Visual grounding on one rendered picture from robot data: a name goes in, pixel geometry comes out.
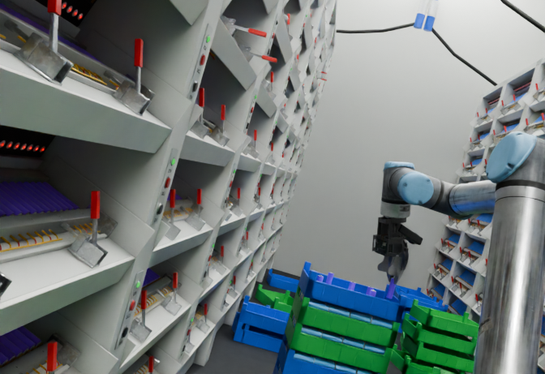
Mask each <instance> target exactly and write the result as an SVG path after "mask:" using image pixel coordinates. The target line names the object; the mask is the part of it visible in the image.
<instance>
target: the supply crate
mask: <svg viewBox="0 0 545 374"><path fill-rule="evenodd" d="M310 267H311V262H308V261H305V263H304V266H303V270H302V273H301V277H300V279H299V283H298V285H299V287H300V289H301V291H302V293H303V295H304V297H307V298H310V299H315V300H319V301H321V302H325V303H330V304H333V305H336V306H339V307H344V308H348V309H350V310H354V311H357V312H362V313H365V314H368V315H372V316H377V317H380V318H383V319H386V320H391V321H395V322H397V323H401V318H402V316H403V312H404V310H405V306H406V301H407V297H406V296H404V295H401V294H400V297H399V299H397V298H396V297H395V296H394V295H393V297H392V298H391V299H389V298H386V296H387V293H388V288H389V284H387V286H386V289H385V291H384V290H379V289H376V288H374V289H373V290H375V291H376V295H375V297H374V296H370V295H368V294H366V293H367V288H368V286H365V285H361V284H358V283H356V284H355V288H354V290H348V288H349V285H350V281H347V280H344V279H340V278H338V277H333V280H332V284H331V285H330V284H327V283H325V282H326V280H327V276H328V275H326V274H323V273H317V271H314V270H310ZM318 275H322V276H323V277H324V279H323V281H322V282H319V281H317V277H318Z"/></svg>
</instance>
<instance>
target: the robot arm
mask: <svg viewBox="0 0 545 374"><path fill-rule="evenodd" d="M383 172H384V177H383V187H382V197H381V206H380V214H381V215H383V216H382V217H378V227H377V234H373V242H372V251H375V252H376V253H378V254H381V255H383V256H384V259H383V261H382V262H380V263H379V264H378V265H377V269H378V270H379V271H383V272H386V273H387V277H388V281H389V282H391V278H393V277H394V276H395V277H394V284H397V283H398V281H399V280H400V278H401V276H402V274H403V272H404V270H405V269H406V265H407V263H408V259H409V252H408V250H409V248H408V244H407V243H408V242H409V243H411V244H418V245H421V243H422V241H423V238H422V237H420V236H419V235H418V234H416V233H415V232H413V231H412V230H410V229H408V228H407V227H405V226H404V225H402V224H401V223H404V222H406V218H407V217H409V216H410V206H411V205H419V206H422V207H424V208H429V209H431V210H434V211H436V212H439V213H443V214H446V215H448V216H450V217H453V218H456V219H458V220H467V219H469V218H470V217H472V216H473V215H474V214H476V213H494V215H493V222H492V228H491V240H490V246H489V252H488V258H487V271H486V277H485V283H484V289H483V301H482V307H481V314H480V320H479V327H478V338H477V344H476V351H475V357H474V369H473V374H537V369H538V361H539V345H540V337H541V328H542V320H543V304H544V295H545V140H543V139H540V138H538V137H537V136H536V135H529V134H526V133H524V132H520V131H515V132H512V133H510V134H508V135H506V136H505V137H504V138H503V139H502V140H501V141H500V142H499V143H498V144H497V145H496V146H495V148H494V149H493V151H492V153H491V156H490V157H489V159H488V162H487V168H486V176H487V178H488V179H489V180H486V181H481V182H476V183H467V184H465V183H461V184H457V185H454V184H451V183H447V182H445V181H442V180H439V179H437V178H433V177H431V176H428V175H425V174H423V173H420V172H417V171H414V164H413V163H409V162H395V161H388V162H386V163H385V164H384V169H383ZM374 240H375V247H374ZM407 241H408V242H407ZM397 255H399V256H397Z"/></svg>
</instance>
